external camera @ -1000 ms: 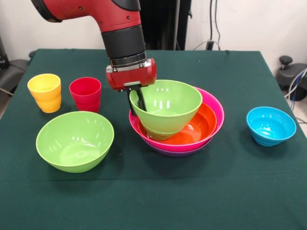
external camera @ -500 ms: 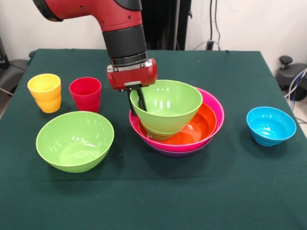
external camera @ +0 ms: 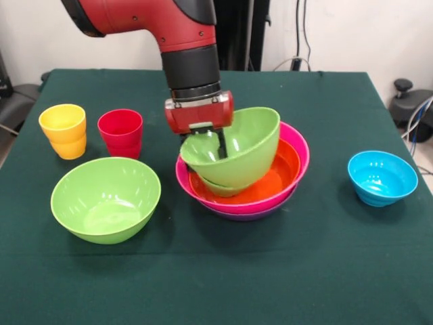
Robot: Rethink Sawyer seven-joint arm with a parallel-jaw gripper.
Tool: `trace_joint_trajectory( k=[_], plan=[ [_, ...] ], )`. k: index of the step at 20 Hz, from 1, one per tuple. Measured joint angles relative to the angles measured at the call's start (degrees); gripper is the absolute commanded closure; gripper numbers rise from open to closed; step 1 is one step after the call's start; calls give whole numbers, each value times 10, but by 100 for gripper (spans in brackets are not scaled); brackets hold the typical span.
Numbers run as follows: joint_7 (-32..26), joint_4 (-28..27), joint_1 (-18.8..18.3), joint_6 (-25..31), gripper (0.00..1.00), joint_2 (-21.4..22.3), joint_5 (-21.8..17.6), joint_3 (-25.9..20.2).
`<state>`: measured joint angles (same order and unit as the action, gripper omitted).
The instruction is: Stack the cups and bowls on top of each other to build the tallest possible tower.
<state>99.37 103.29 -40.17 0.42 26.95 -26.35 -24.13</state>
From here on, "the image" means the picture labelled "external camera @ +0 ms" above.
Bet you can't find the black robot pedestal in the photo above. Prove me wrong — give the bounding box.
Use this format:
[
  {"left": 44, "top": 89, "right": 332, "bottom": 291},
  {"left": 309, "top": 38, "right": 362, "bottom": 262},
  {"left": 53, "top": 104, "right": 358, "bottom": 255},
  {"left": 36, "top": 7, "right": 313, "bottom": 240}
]
[{"left": 212, "top": 0, "right": 271, "bottom": 72}]

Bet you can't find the yellow cup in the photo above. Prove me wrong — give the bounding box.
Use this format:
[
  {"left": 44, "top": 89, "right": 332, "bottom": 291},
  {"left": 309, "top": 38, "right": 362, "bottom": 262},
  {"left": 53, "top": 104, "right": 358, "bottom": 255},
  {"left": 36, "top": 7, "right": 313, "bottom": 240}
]
[{"left": 38, "top": 104, "right": 87, "bottom": 160}]

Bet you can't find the medium green bowl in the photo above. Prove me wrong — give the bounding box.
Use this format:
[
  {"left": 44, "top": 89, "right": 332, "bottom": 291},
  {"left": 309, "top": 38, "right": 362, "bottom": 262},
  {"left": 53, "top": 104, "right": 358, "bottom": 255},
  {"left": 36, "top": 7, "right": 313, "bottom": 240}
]
[{"left": 180, "top": 106, "right": 281, "bottom": 190}]

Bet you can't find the black office chair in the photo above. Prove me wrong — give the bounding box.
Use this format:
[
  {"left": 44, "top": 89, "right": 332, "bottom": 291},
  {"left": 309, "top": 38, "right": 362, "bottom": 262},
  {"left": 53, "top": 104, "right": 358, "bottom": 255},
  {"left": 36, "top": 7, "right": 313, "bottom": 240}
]
[{"left": 0, "top": 50, "right": 50, "bottom": 136}]

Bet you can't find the large green bowl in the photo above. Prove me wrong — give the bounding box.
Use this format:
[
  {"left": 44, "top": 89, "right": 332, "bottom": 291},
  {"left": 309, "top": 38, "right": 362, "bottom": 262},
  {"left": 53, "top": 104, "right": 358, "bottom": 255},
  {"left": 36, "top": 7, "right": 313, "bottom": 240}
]
[{"left": 50, "top": 156, "right": 162, "bottom": 245}]

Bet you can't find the black chair with round knob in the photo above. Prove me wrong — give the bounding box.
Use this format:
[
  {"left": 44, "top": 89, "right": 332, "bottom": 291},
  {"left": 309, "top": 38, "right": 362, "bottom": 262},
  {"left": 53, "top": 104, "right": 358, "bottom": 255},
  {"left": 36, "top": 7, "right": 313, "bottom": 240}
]
[{"left": 388, "top": 78, "right": 433, "bottom": 143}]

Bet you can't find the purple bowl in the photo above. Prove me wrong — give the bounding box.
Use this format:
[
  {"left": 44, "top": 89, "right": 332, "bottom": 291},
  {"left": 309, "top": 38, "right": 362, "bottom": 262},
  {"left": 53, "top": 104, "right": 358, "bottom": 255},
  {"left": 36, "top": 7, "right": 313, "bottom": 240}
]
[{"left": 206, "top": 198, "right": 289, "bottom": 222}]

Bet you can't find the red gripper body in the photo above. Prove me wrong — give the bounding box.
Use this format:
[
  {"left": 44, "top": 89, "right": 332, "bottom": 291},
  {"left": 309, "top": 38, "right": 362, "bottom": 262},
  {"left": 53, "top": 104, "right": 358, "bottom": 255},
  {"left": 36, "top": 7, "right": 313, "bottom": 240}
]
[{"left": 164, "top": 90, "right": 235, "bottom": 135}]

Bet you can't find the dark green tablecloth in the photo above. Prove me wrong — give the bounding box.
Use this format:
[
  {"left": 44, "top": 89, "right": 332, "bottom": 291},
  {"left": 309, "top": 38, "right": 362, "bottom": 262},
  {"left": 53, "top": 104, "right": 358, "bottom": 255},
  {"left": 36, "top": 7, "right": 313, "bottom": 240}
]
[{"left": 0, "top": 69, "right": 433, "bottom": 325}]

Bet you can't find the small ribbed green bowl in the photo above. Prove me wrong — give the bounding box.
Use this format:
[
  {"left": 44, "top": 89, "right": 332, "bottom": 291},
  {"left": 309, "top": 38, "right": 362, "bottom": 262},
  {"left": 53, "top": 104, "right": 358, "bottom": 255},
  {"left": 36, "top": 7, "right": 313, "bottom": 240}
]
[{"left": 201, "top": 174, "right": 253, "bottom": 198}]

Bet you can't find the pink bowl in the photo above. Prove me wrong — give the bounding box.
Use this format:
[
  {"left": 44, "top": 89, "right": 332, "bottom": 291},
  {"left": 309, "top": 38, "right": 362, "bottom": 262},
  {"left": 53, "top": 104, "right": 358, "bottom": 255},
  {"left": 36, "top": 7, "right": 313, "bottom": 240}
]
[{"left": 175, "top": 121, "right": 311, "bottom": 215}]

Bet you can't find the orange bowl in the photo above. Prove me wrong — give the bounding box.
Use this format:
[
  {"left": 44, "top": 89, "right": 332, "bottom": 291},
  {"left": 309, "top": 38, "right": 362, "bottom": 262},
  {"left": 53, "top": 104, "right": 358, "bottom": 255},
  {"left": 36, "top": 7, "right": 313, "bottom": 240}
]
[{"left": 188, "top": 139, "right": 301, "bottom": 206}]

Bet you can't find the small blue bowl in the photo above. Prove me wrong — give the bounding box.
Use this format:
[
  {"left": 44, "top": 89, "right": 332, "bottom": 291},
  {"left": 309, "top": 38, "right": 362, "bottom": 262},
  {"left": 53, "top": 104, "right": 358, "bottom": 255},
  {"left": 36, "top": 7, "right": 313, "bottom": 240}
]
[{"left": 348, "top": 150, "right": 419, "bottom": 207}]

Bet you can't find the black wall cable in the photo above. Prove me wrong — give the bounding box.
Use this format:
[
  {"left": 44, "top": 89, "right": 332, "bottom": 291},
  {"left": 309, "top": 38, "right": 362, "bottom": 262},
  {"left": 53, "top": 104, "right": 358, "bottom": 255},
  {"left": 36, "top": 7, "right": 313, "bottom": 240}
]
[{"left": 296, "top": 0, "right": 312, "bottom": 71}]

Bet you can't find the red cup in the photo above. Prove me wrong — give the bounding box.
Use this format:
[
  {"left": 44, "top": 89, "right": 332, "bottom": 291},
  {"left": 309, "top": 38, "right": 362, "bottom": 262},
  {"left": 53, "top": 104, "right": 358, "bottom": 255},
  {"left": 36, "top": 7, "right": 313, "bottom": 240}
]
[{"left": 97, "top": 108, "right": 144, "bottom": 160}]

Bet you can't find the blue and white cable bundle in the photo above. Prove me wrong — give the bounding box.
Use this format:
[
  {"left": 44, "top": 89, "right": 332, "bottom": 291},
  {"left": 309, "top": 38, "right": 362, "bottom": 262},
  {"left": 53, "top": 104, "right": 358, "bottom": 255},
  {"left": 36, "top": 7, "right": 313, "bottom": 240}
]
[{"left": 401, "top": 96, "right": 433, "bottom": 143}]

